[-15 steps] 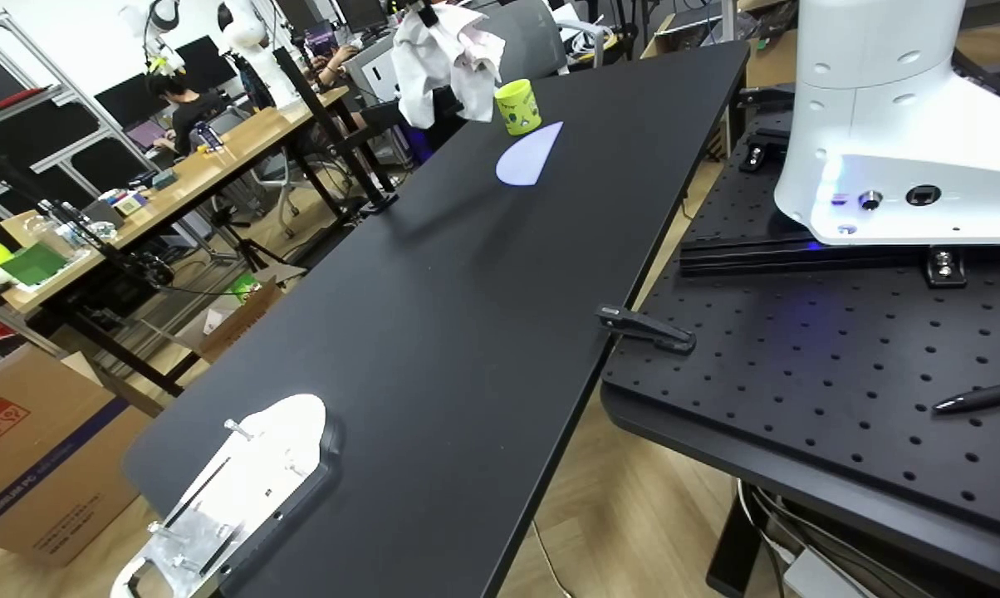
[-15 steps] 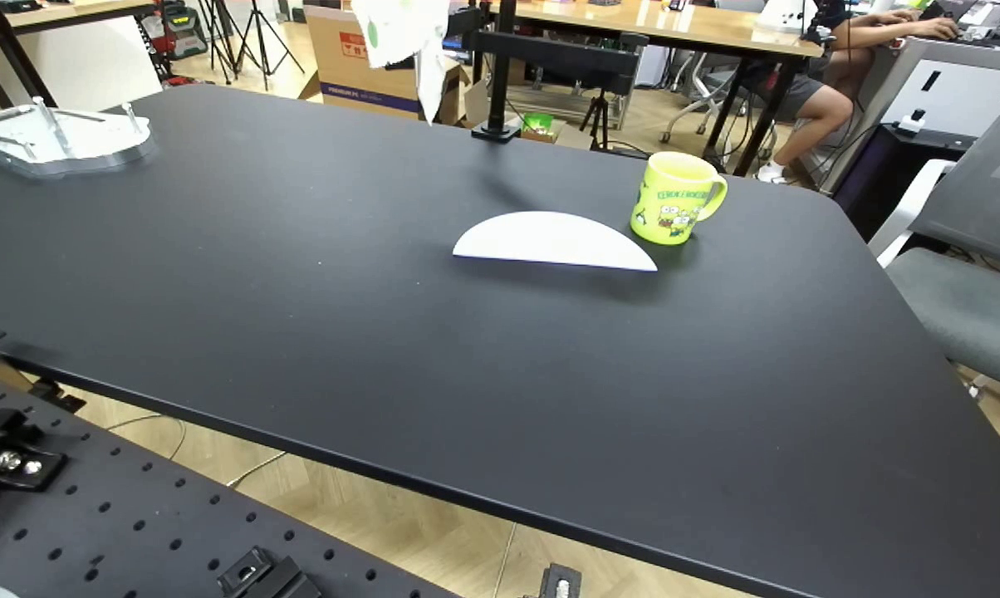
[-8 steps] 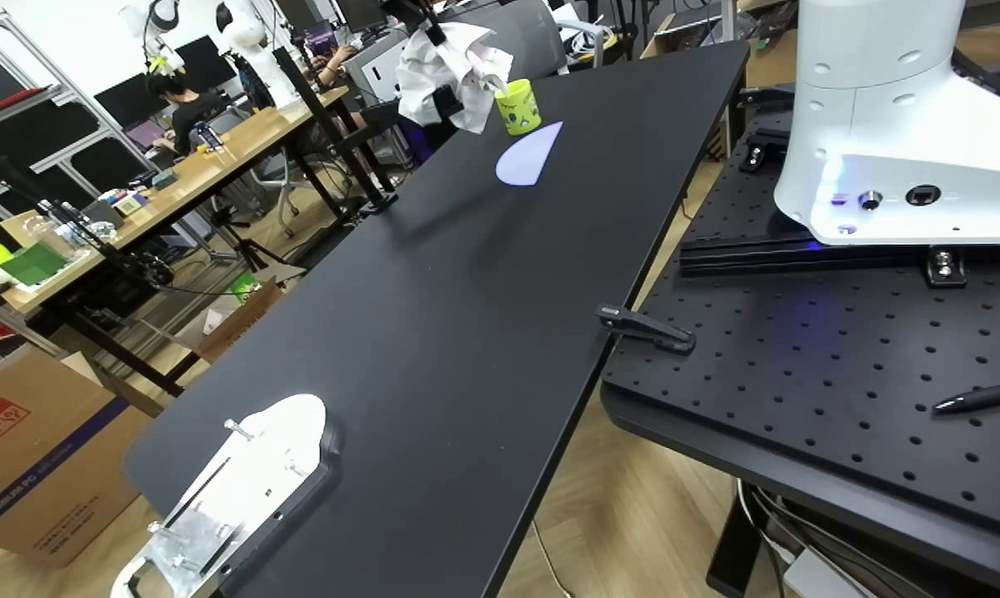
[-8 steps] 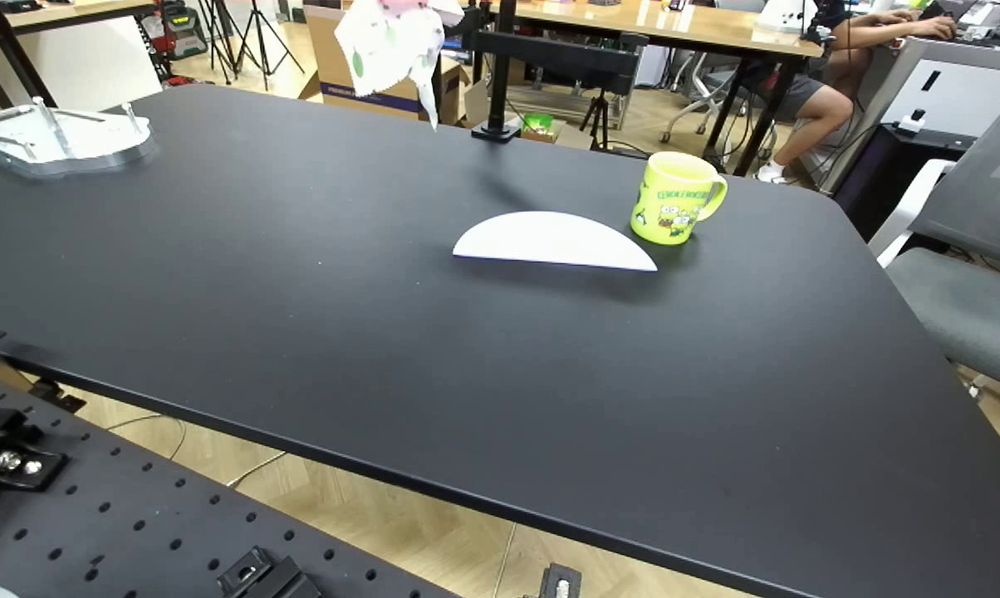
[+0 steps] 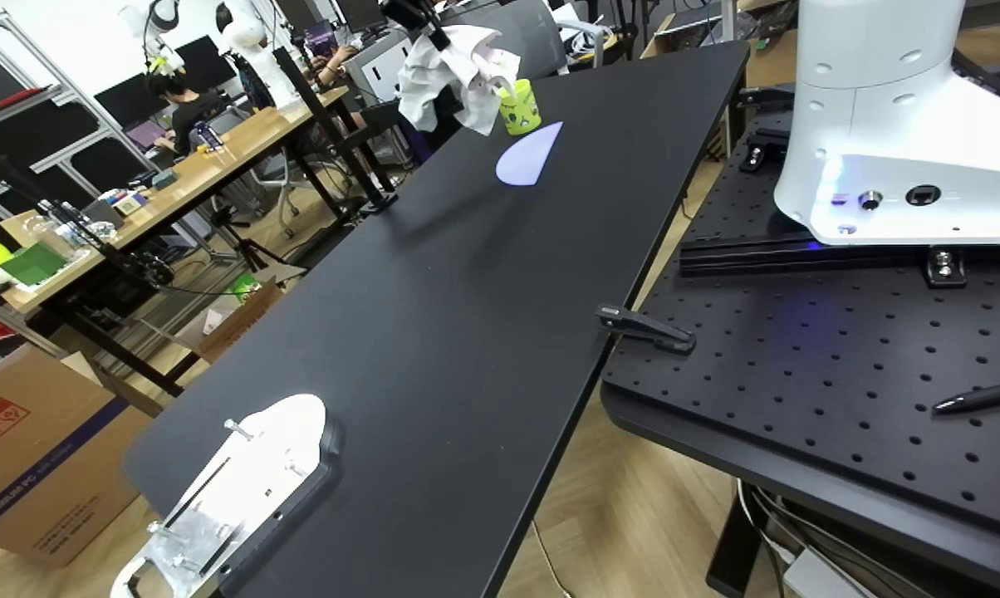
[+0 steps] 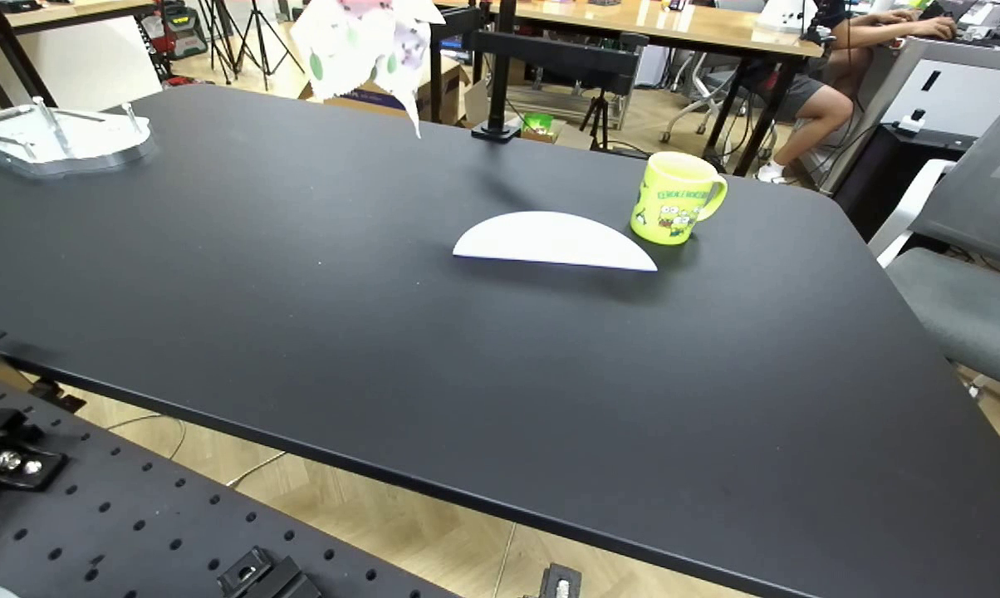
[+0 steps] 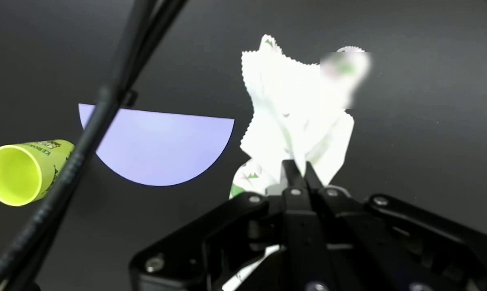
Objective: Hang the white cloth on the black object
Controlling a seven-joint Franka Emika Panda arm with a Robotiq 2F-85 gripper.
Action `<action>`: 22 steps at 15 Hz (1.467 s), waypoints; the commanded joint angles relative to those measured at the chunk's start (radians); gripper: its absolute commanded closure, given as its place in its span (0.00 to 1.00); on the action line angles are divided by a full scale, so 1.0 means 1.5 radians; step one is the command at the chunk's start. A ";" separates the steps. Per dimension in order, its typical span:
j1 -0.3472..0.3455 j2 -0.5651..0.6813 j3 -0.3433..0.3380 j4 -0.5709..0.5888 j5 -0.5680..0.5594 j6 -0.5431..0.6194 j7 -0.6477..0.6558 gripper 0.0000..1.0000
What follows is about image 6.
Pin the small green object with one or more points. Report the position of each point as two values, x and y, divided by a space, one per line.
540 123

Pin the yellow-green mug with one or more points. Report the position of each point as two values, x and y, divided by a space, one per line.
669 202

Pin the small black tripod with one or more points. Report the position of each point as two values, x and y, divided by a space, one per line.
601 121

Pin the brown cardboard box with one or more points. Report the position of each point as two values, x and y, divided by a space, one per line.
456 97

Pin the long wooden desk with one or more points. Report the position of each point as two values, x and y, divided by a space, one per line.
687 27

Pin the seated person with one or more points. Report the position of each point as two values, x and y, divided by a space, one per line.
810 103

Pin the black perforated breadboard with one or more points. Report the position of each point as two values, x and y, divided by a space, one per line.
133 509

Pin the grey office chair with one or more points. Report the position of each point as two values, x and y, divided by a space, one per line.
964 300

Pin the white panel board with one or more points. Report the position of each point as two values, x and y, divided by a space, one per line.
101 62

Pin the clear acrylic dish rack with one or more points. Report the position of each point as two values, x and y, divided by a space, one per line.
55 136

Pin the white cabinet with black slots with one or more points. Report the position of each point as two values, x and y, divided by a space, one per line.
964 95

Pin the wooden desk with black legs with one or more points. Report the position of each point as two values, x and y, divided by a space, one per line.
35 16

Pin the black mounting bracket with bolts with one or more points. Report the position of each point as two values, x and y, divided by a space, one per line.
13 456

